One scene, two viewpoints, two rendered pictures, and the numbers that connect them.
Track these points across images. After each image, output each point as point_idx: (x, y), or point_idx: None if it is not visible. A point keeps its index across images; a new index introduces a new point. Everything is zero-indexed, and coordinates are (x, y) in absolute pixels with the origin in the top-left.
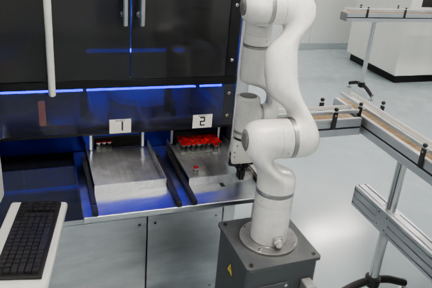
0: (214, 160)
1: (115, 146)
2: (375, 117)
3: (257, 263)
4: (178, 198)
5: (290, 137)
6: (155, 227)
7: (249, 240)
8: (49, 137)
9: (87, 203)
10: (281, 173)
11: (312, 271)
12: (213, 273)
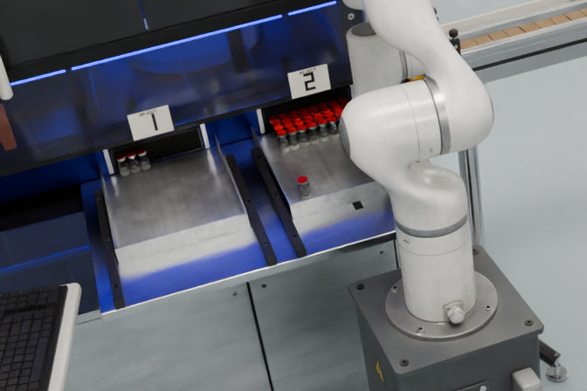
0: (345, 154)
1: (155, 159)
2: None
3: (417, 357)
4: (269, 249)
5: (428, 119)
6: (267, 294)
7: (403, 314)
8: (26, 168)
9: (107, 284)
10: (430, 186)
11: (534, 355)
12: None
